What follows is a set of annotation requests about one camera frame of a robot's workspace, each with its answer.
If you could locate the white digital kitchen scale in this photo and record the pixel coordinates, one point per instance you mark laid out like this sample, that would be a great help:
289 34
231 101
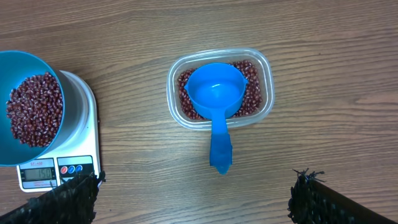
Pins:
80 154

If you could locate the red adzuki beans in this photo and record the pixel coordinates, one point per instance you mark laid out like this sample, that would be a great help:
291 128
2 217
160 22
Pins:
252 97

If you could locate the red beans in bowl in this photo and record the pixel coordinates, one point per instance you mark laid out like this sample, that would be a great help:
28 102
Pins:
35 110

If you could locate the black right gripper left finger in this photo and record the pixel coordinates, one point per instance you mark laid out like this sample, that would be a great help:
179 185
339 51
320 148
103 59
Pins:
72 202

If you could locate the clear plastic bean container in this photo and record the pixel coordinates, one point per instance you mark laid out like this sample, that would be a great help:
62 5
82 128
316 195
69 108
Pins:
221 56

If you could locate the blue metal bowl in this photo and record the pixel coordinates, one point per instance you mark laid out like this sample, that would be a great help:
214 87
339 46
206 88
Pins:
16 66

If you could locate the blue plastic measuring scoop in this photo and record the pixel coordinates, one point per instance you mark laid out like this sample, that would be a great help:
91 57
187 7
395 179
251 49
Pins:
216 91

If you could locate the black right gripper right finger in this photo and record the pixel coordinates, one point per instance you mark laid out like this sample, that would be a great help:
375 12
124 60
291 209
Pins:
312 202

